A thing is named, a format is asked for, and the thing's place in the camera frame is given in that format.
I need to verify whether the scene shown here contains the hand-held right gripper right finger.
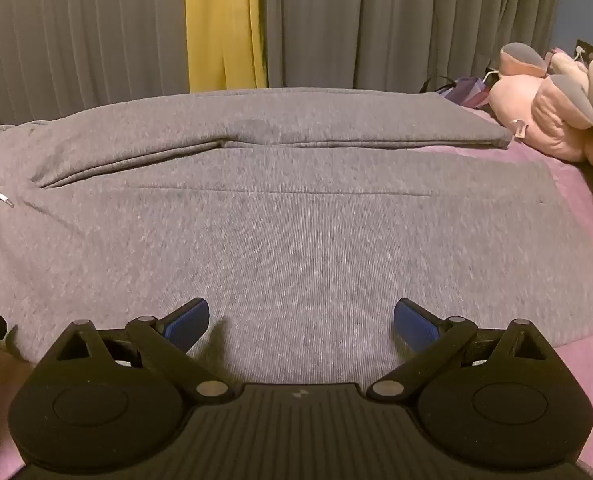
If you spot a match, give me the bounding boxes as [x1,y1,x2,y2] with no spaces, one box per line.
[367,298,547,403]

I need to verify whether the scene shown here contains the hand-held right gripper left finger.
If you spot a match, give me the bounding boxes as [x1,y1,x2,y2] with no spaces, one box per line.
[56,298,230,406]

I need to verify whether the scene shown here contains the grey pants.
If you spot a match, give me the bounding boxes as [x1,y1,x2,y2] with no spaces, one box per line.
[0,87,593,386]

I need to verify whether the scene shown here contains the purple bag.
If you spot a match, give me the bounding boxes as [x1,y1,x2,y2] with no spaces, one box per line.
[421,76,493,109]

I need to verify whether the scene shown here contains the pink plush toy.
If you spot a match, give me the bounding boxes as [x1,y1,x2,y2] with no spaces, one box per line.
[487,42,593,172]

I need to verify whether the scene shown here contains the yellow curtain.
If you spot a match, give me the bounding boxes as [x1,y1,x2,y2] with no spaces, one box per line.
[184,0,268,92]

